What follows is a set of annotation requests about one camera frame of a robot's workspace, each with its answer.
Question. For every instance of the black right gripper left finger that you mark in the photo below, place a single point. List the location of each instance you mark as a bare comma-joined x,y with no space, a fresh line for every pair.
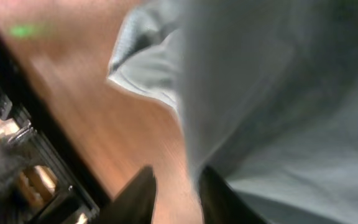
135,204

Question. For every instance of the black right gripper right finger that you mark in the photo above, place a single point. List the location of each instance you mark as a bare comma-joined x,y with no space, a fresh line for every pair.
220,205

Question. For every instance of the light blue t-shirt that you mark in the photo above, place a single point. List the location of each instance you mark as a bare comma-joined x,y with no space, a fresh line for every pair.
266,93

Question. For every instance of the black metal frame structure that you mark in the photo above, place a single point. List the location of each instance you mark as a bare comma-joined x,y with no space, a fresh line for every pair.
42,178

